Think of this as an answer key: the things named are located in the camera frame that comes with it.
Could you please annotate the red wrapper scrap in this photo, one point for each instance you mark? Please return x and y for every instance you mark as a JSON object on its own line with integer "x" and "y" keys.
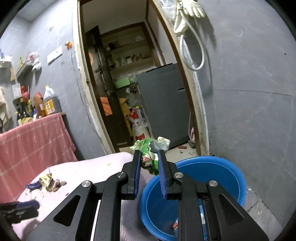
{"x": 175, "y": 224}

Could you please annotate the metal wall rack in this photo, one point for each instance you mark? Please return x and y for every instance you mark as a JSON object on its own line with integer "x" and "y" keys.
{"x": 24, "y": 69}

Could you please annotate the wooden shelving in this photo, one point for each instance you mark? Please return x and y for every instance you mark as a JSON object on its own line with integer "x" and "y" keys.
{"x": 129, "y": 45}

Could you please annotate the dark wooden door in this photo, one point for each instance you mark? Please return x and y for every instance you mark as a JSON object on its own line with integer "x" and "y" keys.
{"x": 115, "y": 129}

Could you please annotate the pink checked cloth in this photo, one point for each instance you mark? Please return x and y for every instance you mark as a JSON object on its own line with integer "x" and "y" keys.
{"x": 34, "y": 143}

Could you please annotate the yellow bag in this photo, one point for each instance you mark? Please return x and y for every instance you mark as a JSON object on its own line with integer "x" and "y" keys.
{"x": 123, "y": 106}

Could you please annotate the orange sauce bottle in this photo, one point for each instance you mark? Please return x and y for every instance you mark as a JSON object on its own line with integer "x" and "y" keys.
{"x": 38, "y": 102}

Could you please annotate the beige hanging rag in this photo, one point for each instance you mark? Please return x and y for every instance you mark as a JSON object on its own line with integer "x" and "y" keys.
{"x": 3, "y": 104}

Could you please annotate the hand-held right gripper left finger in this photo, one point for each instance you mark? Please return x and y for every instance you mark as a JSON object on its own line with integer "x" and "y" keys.
{"x": 138, "y": 176}

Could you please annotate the pink plastic item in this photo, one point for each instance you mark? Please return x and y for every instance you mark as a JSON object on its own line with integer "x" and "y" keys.
{"x": 191, "y": 135}

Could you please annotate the red bottle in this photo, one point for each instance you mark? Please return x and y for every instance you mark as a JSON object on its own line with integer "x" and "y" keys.
{"x": 23, "y": 91}

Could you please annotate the clear plastic bag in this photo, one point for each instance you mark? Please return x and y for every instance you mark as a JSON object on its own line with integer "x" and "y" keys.
{"x": 170, "y": 7}

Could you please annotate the green wrapper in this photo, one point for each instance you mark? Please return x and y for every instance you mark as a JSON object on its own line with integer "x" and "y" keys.
{"x": 148, "y": 144}

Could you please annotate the green box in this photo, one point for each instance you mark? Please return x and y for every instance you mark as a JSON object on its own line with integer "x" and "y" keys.
{"x": 122, "y": 83}

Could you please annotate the blue plastic bucket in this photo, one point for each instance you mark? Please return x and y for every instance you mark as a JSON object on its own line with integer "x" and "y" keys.
{"x": 219, "y": 171}

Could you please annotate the grey refrigerator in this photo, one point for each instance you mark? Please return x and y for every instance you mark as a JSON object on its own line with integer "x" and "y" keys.
{"x": 161, "y": 99}

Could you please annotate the cream rubber glove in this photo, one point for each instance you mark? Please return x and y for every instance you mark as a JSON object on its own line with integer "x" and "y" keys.
{"x": 179, "y": 23}
{"x": 194, "y": 9}

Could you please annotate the white sack red print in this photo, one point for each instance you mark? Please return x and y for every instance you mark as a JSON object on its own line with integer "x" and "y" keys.
{"x": 138, "y": 125}

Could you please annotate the white plastic bag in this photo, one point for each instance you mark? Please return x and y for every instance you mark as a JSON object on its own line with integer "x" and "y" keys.
{"x": 37, "y": 63}

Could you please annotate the yellow green packet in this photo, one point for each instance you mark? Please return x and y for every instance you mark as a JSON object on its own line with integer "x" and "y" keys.
{"x": 20, "y": 61}

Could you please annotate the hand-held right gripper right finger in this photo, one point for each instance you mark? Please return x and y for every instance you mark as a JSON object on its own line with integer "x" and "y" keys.
{"x": 163, "y": 180}

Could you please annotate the pink waffle blanket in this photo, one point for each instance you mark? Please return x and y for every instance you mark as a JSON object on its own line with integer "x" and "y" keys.
{"x": 92, "y": 166}

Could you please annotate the wooden door frame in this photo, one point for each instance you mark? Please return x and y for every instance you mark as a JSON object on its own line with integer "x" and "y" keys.
{"x": 195, "y": 97}

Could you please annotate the pile of wrappers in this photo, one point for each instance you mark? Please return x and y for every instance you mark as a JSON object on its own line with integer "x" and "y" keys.
{"x": 47, "y": 180}

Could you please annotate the white switch panel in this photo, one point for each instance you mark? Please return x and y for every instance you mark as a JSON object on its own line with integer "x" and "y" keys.
{"x": 55, "y": 55}

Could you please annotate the cooking oil jug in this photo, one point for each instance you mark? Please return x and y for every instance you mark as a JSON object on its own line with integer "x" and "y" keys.
{"x": 50, "y": 104}

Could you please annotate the metal wall box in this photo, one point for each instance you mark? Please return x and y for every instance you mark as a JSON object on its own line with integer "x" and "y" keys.
{"x": 16, "y": 90}

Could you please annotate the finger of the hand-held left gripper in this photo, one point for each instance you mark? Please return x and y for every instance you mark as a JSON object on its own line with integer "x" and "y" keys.
{"x": 23, "y": 215}
{"x": 27, "y": 204}

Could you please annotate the white plastic basket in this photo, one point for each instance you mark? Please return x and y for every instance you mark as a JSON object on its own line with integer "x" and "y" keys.
{"x": 5, "y": 60}

